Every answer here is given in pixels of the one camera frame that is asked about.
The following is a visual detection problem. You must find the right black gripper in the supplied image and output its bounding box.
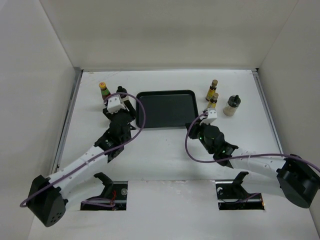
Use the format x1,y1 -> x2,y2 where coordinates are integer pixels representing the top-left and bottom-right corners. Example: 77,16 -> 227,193
185,118 -> 214,155

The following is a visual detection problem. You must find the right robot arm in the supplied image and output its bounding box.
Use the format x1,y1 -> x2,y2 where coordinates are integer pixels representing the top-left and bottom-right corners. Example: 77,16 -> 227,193
185,120 -> 320,209

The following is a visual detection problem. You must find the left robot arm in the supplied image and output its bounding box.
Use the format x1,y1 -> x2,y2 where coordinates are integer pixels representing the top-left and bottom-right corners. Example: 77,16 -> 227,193
20,92 -> 137,227

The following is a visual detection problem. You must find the left white powder shaker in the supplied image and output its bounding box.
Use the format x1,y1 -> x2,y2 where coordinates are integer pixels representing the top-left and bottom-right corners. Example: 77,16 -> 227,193
116,86 -> 129,103

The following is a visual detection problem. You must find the white powder shaker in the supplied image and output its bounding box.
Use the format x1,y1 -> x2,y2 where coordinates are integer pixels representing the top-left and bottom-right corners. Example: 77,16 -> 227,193
116,86 -> 129,103
223,95 -> 241,117

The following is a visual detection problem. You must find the red chili sauce bottle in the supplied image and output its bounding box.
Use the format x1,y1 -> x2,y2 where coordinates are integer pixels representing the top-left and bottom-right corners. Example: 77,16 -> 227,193
98,82 -> 111,105

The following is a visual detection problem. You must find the black plastic tray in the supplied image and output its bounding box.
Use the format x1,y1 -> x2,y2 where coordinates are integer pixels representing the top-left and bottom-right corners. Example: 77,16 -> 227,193
136,90 -> 198,129

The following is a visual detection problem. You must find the front yellow label bottle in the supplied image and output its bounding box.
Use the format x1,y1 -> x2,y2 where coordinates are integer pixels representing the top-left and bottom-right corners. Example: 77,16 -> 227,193
206,92 -> 219,110

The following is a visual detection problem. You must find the yellow label bottle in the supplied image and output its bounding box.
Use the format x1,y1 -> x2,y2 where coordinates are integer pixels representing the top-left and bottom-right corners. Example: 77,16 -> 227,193
206,92 -> 219,110
205,79 -> 218,101

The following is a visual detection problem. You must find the rear yellow label bottle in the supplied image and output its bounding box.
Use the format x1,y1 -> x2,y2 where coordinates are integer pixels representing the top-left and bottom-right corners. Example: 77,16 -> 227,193
205,79 -> 218,101

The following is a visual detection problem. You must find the right white powder shaker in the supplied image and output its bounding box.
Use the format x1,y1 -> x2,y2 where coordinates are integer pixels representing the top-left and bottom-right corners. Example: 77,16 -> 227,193
223,95 -> 241,117

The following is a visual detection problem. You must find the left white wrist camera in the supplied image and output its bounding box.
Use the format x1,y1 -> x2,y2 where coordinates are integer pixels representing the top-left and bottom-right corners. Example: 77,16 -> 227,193
106,95 -> 126,114

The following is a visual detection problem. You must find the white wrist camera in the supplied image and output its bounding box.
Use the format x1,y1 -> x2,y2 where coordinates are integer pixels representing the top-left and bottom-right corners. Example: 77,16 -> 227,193
106,95 -> 126,114
200,108 -> 218,125

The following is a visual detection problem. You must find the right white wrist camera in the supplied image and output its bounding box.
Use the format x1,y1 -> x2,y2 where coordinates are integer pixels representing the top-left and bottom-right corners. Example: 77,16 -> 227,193
200,108 -> 218,125

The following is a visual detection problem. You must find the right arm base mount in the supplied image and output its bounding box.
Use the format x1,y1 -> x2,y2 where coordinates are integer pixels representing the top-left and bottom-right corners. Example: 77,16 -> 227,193
215,171 -> 265,211

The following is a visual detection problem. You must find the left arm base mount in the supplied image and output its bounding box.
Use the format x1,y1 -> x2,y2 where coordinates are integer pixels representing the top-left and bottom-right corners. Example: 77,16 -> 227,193
80,172 -> 129,211

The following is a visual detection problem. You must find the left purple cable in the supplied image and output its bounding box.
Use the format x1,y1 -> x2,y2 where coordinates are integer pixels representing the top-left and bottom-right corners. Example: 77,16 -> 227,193
19,92 -> 146,208

